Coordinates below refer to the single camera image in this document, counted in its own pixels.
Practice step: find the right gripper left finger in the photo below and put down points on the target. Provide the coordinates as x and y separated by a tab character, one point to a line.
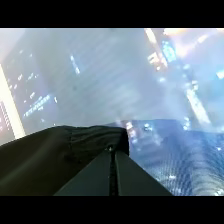
95	178

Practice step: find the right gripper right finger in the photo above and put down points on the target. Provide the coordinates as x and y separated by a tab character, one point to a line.
133	178

